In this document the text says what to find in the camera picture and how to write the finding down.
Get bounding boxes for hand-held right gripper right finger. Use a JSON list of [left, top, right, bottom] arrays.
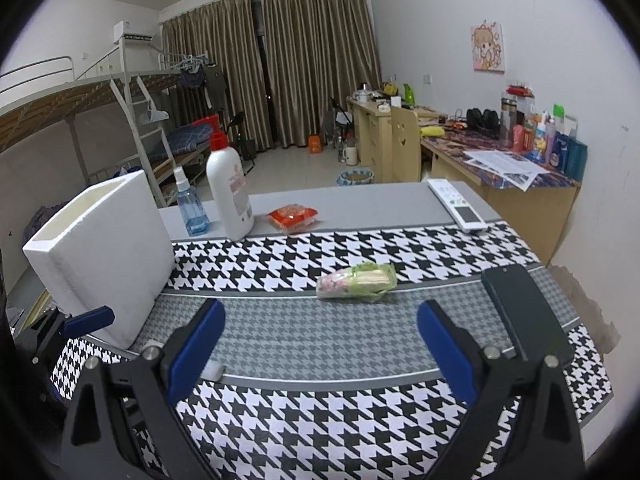
[[416, 300, 586, 480]]

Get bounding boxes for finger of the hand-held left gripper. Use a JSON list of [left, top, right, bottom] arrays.
[[27, 307, 116, 363]]

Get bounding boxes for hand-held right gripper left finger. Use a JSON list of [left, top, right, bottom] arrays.
[[60, 299, 227, 480]]

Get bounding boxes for white foam box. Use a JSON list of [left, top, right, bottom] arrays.
[[22, 169, 176, 348]]

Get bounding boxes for black phone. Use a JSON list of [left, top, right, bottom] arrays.
[[481, 264, 576, 367]]

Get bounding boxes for green pink snack packet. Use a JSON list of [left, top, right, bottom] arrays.
[[316, 262, 398, 303]]

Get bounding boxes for blue plaid quilt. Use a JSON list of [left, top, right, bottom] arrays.
[[22, 204, 63, 241]]

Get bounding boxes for blue spray bottle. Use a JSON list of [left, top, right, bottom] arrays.
[[172, 166, 211, 237]]

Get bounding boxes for houndstooth table cloth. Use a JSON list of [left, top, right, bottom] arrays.
[[50, 222, 613, 480]]

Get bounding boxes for white remote control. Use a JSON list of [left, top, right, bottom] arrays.
[[426, 178, 488, 233]]

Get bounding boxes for white lotion bottle red pump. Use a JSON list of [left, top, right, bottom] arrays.
[[206, 114, 255, 240]]

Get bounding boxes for wooden desk patterned top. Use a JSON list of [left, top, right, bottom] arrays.
[[420, 120, 583, 266]]

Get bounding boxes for red snack packet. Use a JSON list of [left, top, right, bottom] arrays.
[[267, 202, 321, 233]]

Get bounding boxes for blue trash basket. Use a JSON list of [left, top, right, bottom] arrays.
[[336, 169, 376, 187]]

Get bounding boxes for printed paper sheets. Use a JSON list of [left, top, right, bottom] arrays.
[[462, 147, 551, 192]]

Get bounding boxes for blue bedding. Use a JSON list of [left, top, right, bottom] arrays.
[[165, 117, 221, 156]]

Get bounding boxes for black folding chair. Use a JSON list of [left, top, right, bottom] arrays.
[[227, 111, 258, 171]]

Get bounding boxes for wooden chair smiley back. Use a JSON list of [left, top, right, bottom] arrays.
[[389, 105, 421, 183]]

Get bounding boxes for wooden desk with drawers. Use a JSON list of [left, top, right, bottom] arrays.
[[346, 97, 401, 181]]

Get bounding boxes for group of toiletry bottles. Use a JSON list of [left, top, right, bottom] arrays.
[[510, 102, 590, 181]]

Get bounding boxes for black headphones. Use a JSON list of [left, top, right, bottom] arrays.
[[466, 107, 501, 138]]

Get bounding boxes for dark thermos flask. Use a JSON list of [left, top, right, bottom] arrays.
[[500, 92, 521, 148]]

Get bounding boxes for hanging dark clothes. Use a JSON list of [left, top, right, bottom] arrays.
[[179, 65, 226, 111]]

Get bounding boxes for brown curtain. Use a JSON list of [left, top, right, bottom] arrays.
[[161, 0, 273, 153], [260, 0, 383, 148]]

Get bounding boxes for white air conditioner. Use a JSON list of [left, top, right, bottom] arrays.
[[112, 20, 156, 43]]

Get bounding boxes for cartoon wall poster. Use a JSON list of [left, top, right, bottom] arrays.
[[470, 21, 507, 73]]

